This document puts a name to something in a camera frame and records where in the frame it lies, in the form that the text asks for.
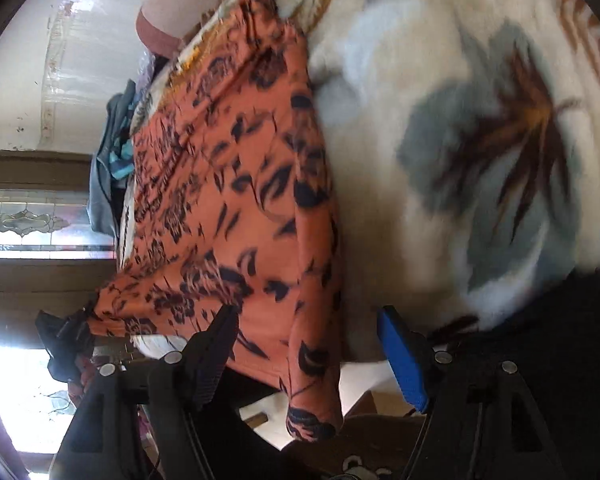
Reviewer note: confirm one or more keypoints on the orange floral garment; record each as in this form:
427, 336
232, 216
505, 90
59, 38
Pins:
233, 207

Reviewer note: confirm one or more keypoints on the cream leaf-print fleece blanket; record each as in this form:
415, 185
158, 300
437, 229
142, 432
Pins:
464, 138

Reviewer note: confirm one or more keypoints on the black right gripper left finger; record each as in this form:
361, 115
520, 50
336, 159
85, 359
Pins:
138, 423

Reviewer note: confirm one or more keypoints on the teal striped cloth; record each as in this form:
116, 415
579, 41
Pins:
121, 163

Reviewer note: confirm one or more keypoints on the grey blue clothes pile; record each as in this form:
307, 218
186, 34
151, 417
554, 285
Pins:
105, 195

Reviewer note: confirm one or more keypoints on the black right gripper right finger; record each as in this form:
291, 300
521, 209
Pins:
481, 421

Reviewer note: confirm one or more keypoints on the stained glass window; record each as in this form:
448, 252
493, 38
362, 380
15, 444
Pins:
49, 225

